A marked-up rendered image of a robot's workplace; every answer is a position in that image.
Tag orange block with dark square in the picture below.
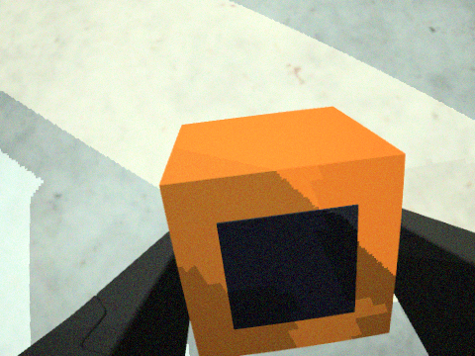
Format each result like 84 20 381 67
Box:
159 107 405 356

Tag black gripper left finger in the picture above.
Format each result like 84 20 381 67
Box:
19 232 190 356

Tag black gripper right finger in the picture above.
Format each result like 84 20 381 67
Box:
395 209 475 356

